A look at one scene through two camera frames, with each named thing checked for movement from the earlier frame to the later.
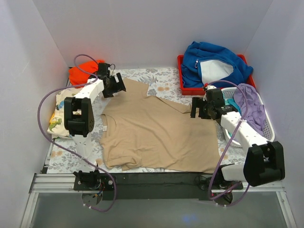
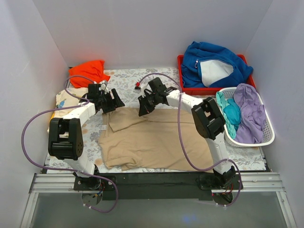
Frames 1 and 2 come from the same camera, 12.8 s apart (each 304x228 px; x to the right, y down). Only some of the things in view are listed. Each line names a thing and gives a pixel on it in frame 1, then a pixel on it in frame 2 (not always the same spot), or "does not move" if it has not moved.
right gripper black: (195, 107) → (147, 102)
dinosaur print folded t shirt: (56, 127) does not move
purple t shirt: (256, 114) does not move
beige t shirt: (139, 132) does not move
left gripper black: (119, 83) → (110, 100)
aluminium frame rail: (48, 183) does not move
